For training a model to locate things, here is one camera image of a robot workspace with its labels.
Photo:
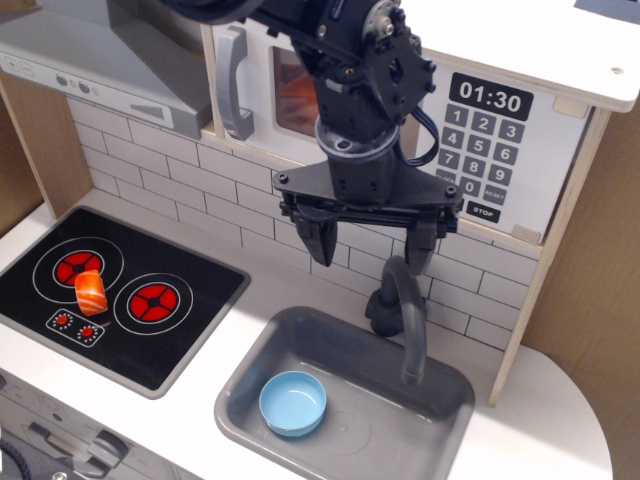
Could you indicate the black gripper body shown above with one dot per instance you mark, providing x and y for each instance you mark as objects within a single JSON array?
[{"x": 382, "y": 192}]

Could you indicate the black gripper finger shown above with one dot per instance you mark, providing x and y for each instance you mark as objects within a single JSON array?
[
  {"x": 318, "y": 236},
  {"x": 420, "y": 244}
]

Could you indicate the grey microwave door handle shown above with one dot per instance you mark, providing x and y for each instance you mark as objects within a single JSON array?
[{"x": 231, "y": 50}]

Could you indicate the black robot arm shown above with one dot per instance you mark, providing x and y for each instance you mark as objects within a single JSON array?
[{"x": 369, "y": 76}]

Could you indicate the white wooden microwave cabinet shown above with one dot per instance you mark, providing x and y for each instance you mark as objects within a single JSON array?
[{"x": 524, "y": 92}]

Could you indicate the dark grey toy faucet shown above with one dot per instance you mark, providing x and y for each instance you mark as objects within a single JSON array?
[{"x": 397, "y": 307}]

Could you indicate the light blue bowl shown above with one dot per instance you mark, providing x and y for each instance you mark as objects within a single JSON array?
[{"x": 293, "y": 403}]

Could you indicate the grey toy sink basin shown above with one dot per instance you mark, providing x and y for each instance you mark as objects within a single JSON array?
[{"x": 374, "y": 425}]

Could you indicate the black toy stovetop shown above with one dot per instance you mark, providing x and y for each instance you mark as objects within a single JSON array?
[{"x": 163, "y": 301}]

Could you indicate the orange salmon sushi toy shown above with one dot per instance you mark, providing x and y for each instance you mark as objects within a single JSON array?
[{"x": 90, "y": 293}]

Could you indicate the grey range hood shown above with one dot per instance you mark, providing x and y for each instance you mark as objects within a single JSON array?
[{"x": 103, "y": 52}]

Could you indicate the grey oven door handle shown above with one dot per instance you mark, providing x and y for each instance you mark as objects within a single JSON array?
[{"x": 93, "y": 460}]

